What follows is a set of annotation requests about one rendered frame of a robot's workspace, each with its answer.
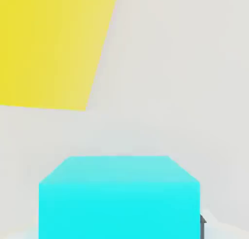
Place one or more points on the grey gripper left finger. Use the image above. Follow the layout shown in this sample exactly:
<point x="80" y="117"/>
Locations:
<point x="23" y="235"/>

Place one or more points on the large yellow box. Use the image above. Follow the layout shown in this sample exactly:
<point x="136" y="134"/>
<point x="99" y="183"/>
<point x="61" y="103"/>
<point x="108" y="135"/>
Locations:
<point x="44" y="48"/>

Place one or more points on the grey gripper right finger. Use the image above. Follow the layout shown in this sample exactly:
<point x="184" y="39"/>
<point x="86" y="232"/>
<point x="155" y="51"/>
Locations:
<point x="214" y="228"/>

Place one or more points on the small cyan cube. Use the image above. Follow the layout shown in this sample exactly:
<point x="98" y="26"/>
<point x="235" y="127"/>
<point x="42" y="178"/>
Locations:
<point x="119" y="204"/>

